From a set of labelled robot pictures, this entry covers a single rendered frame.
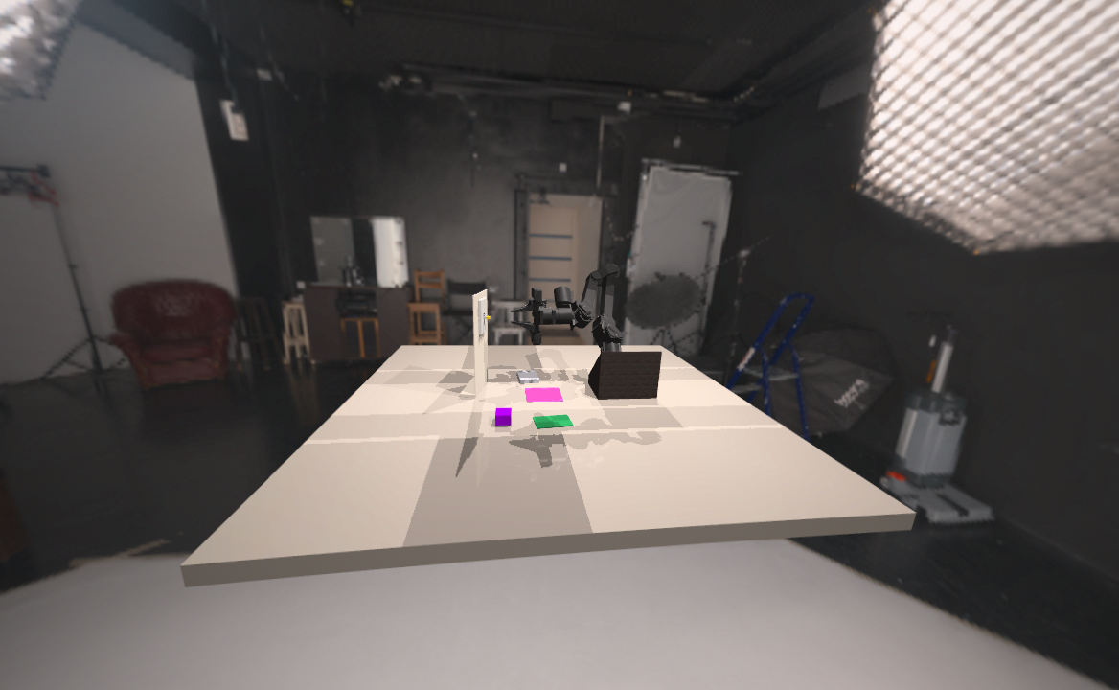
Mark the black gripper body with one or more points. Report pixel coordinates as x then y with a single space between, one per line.
542 316

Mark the magenta square zone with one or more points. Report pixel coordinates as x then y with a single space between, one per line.
543 395

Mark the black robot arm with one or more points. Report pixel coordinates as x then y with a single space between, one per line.
604 329

